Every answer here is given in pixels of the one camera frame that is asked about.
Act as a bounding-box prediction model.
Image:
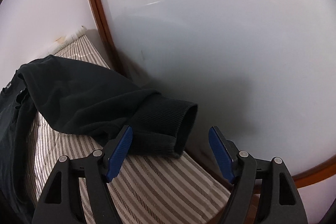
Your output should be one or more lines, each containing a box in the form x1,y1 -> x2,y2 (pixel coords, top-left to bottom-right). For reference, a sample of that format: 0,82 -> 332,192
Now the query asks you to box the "black sweatshirt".
1,55 -> 198,223

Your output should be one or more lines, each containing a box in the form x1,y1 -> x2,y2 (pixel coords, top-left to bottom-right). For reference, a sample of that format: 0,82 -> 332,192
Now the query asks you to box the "striped quilted mattress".
26,36 -> 230,223

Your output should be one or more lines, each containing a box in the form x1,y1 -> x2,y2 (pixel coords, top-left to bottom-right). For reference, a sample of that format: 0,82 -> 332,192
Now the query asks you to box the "brown wooden door frame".
88,0 -> 335,188

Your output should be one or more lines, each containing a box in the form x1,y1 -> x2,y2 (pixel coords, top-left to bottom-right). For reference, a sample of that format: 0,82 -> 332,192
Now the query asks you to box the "white rolled paper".
44,26 -> 87,56

